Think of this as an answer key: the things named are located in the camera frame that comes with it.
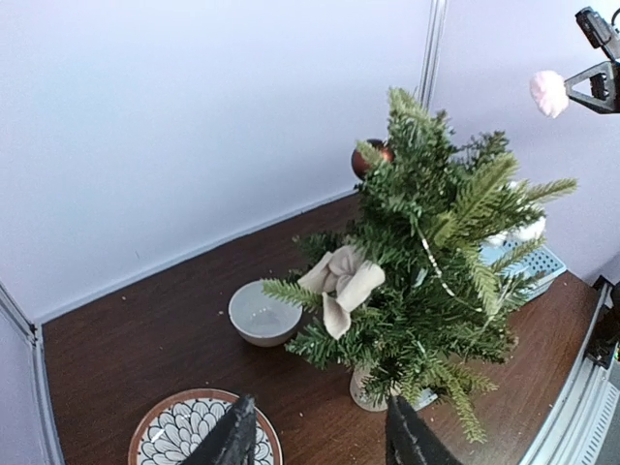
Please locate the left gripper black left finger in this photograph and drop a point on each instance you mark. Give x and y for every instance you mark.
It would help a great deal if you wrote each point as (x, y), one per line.
(232, 441)

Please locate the red bauble ornament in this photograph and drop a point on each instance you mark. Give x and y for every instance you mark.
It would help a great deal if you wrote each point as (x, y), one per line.
(363, 160)

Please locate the small green christmas tree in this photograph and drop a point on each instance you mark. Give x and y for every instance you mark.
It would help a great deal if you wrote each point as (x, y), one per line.
(423, 218)

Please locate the beige bow ornament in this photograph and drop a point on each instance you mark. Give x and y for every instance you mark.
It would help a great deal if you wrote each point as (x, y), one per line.
(345, 280)

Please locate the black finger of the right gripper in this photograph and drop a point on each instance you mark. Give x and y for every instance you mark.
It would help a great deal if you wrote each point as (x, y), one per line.
(596, 88)

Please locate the light blue plastic basket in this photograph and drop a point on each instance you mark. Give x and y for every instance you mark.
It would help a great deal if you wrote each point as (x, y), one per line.
(541, 266)

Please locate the white cotton ornament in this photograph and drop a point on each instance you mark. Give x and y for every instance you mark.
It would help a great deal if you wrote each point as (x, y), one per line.
(523, 217)

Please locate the aluminium corner post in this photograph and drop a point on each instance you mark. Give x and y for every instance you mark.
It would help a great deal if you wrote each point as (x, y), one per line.
(430, 63)
(28, 430)

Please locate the left aluminium corner post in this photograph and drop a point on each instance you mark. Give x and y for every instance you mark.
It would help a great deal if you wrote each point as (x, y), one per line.
(28, 430)

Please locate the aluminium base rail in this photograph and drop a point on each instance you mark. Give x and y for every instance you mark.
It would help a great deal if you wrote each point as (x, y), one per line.
(580, 424)

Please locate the patterned ceramic plate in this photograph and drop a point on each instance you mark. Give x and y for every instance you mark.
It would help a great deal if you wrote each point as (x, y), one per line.
(174, 427)

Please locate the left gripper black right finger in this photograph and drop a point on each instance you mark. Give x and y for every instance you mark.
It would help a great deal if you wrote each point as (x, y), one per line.
(409, 441)

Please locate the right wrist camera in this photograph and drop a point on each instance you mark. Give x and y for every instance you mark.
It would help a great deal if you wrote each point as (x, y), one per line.
(599, 33)

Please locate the pink ornament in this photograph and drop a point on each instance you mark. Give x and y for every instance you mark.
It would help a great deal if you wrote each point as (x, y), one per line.
(549, 93)

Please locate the right aluminium corner post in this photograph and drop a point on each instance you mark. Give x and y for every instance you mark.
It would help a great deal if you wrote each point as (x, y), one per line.
(430, 63)

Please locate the white ceramic bowl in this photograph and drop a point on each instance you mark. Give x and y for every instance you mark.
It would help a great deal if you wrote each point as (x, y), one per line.
(262, 320)

